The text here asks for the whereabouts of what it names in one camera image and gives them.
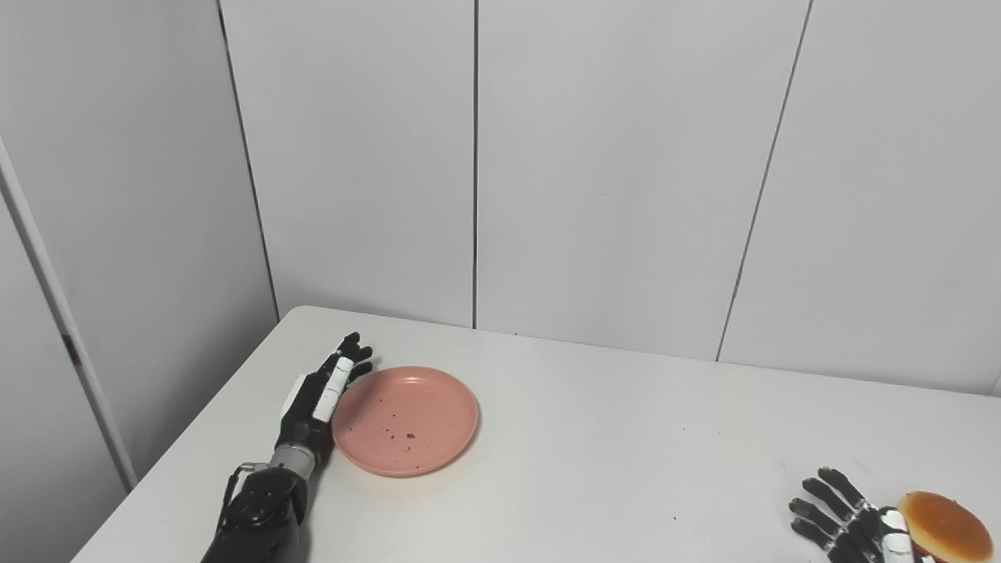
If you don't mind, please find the pink round plate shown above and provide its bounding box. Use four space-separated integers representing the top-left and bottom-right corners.
331 365 481 479

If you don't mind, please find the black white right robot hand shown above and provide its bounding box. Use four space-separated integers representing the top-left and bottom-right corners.
788 467 917 563

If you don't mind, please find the white vertical wall strip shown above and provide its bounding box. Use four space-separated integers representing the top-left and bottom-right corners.
0 139 139 492

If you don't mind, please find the toy hamburger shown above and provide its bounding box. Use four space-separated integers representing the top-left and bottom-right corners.
896 490 995 563

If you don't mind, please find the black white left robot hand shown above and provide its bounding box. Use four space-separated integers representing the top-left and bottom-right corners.
277 332 375 461

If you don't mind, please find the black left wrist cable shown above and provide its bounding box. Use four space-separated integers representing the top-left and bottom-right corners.
217 462 268 536

